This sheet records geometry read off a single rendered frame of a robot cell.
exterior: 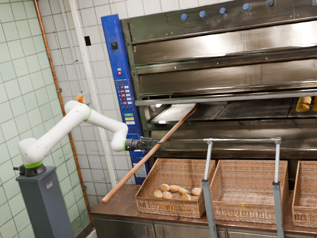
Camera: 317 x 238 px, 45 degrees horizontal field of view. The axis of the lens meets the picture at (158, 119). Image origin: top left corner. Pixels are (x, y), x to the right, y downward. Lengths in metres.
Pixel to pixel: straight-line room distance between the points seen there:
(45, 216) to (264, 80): 1.86
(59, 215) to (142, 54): 1.44
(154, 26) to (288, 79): 1.12
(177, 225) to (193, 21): 1.58
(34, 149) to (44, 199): 0.41
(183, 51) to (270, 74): 0.69
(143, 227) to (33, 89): 1.54
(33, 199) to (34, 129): 0.91
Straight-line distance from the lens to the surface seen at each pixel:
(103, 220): 3.42
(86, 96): 3.60
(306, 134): 3.09
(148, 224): 3.20
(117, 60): 3.34
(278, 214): 2.70
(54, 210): 2.90
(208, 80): 3.08
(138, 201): 3.19
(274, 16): 2.91
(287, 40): 2.89
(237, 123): 3.13
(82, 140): 3.88
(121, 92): 3.40
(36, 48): 3.70
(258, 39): 2.93
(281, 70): 2.95
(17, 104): 3.47
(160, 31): 3.17
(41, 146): 2.59
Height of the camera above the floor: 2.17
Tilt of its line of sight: 16 degrees down
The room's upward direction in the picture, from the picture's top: 10 degrees counter-clockwise
